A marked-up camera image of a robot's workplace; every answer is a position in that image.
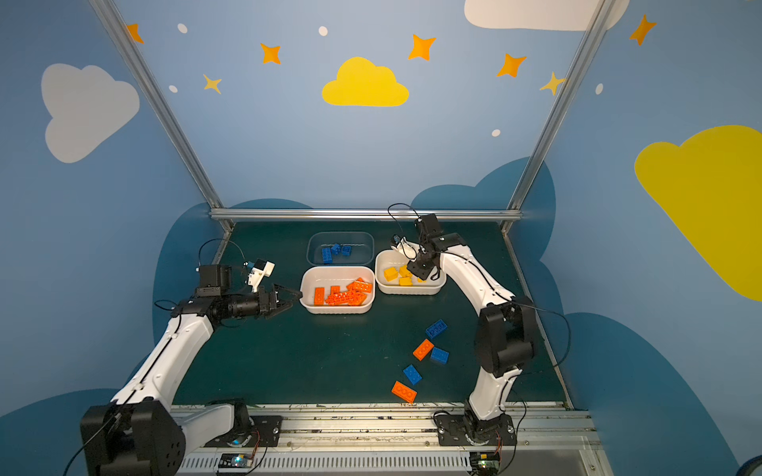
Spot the orange lego chassis piece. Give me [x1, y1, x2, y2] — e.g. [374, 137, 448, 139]
[325, 291, 369, 307]

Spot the orange brick bottom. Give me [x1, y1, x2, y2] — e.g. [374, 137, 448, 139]
[391, 381, 418, 404]

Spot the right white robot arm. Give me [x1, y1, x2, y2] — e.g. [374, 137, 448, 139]
[397, 234, 537, 430]

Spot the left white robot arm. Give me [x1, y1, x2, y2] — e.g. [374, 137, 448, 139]
[79, 285, 303, 475]

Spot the white container left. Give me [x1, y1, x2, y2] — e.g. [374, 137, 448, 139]
[300, 266, 376, 315]

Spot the white container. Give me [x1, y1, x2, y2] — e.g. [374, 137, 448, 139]
[375, 250, 446, 296]
[300, 266, 376, 315]

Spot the white container right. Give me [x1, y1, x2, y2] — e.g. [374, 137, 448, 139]
[375, 250, 446, 296]

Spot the clear plastic container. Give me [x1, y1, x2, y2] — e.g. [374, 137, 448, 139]
[307, 231, 375, 266]

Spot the left circuit board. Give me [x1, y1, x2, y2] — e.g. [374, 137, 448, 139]
[216, 453, 253, 473]

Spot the circuit board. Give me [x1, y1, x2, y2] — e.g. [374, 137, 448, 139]
[216, 453, 253, 473]
[470, 453, 501, 476]

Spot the right circuit board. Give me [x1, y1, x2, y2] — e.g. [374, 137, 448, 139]
[470, 453, 501, 476]

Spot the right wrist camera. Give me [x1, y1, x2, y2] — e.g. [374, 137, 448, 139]
[391, 234, 418, 260]

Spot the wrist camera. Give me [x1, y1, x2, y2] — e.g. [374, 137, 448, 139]
[391, 234, 418, 260]
[246, 260, 275, 293]

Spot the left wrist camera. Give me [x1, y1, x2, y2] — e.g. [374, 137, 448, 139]
[246, 260, 275, 293]

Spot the aluminium frame back bar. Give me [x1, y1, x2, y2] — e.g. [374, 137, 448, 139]
[210, 207, 522, 221]

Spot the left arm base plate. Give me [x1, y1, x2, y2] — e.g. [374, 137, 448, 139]
[204, 415, 283, 448]

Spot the aluminium front rail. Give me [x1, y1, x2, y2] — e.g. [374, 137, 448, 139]
[171, 402, 613, 475]

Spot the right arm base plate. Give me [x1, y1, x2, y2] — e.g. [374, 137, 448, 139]
[433, 413, 517, 446]

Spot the aluminium frame left post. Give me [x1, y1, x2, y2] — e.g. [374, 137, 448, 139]
[88, 0, 234, 233]

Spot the aluminium frame post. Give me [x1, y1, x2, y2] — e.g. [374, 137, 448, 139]
[88, 0, 234, 233]
[501, 0, 617, 238]

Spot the aluminium frame right post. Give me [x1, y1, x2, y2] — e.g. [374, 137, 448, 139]
[501, 0, 617, 238]

